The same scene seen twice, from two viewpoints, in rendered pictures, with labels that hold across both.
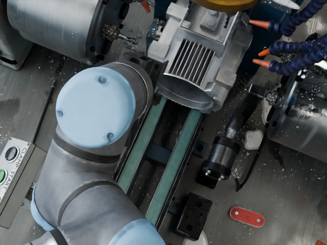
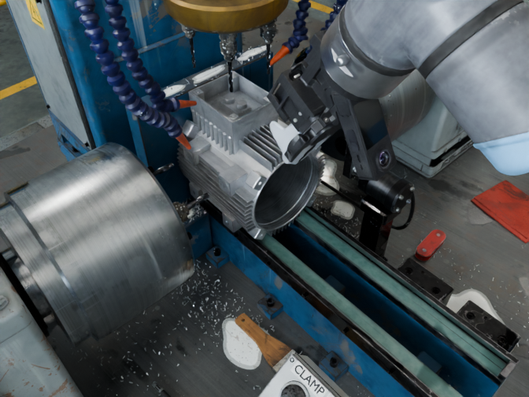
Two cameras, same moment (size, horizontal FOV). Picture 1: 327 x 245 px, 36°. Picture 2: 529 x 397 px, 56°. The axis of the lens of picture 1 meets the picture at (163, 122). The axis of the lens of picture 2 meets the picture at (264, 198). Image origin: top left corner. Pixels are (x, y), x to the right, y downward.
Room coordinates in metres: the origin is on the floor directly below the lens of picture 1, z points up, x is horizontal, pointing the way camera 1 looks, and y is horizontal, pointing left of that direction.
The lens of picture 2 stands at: (0.07, 0.50, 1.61)
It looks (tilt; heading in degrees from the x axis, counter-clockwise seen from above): 45 degrees down; 304
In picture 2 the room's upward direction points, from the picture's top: 1 degrees counter-clockwise
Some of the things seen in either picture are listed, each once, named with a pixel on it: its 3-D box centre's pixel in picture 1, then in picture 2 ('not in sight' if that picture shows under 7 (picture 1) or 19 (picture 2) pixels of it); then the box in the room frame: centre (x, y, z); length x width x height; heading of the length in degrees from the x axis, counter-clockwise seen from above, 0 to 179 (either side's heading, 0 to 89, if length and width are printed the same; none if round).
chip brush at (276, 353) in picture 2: not in sight; (277, 354); (0.29, 0.14, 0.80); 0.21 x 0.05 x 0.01; 167
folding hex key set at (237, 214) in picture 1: (246, 217); (430, 245); (0.15, -0.24, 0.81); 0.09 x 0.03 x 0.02; 80
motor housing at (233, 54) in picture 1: (197, 54); (250, 165); (0.47, -0.05, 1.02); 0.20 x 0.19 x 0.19; 165
